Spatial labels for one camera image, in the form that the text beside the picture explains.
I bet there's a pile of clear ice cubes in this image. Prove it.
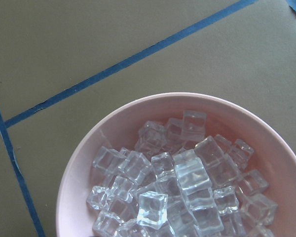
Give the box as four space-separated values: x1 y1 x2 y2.
86 111 277 237

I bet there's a pink bowl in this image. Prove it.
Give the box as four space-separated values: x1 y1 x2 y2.
56 92 296 237

